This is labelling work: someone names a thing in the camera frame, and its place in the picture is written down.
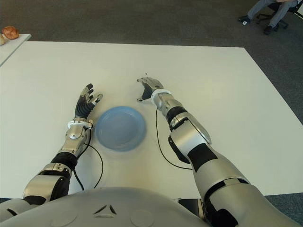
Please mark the grey robot torso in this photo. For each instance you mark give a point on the grey robot torso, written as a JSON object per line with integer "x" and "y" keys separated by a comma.
{"x": 111, "y": 208}

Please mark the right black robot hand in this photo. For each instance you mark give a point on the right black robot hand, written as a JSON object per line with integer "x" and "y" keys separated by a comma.
{"x": 154, "y": 85}

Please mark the blue round plate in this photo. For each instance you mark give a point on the blue round plate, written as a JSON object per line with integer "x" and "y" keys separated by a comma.
{"x": 120, "y": 128}

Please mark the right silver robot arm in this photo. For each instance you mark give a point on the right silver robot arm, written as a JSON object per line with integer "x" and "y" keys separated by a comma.
{"x": 213, "y": 170}

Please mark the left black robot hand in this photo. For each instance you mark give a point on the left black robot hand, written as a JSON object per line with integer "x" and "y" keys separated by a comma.
{"x": 84, "y": 108}

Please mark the reddish brown fruit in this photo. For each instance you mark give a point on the reddish brown fruit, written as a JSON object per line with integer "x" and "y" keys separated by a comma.
{"x": 10, "y": 32}

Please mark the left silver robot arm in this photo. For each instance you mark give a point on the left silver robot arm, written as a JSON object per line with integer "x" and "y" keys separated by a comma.
{"x": 47, "y": 182}

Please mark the black office chair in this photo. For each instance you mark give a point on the black office chair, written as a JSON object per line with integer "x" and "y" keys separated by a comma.
{"x": 264, "y": 16}

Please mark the pale yellow fruit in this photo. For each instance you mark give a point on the pale yellow fruit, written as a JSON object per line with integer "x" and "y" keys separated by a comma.
{"x": 2, "y": 39}

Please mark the white side table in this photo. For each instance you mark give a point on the white side table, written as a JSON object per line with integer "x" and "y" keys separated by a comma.
{"x": 11, "y": 47}

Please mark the black frame under table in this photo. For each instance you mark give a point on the black frame under table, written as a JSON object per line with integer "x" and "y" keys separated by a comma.
{"x": 189, "y": 210}

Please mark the seated person legs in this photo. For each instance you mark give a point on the seated person legs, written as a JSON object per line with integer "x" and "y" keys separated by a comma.
{"x": 278, "y": 14}

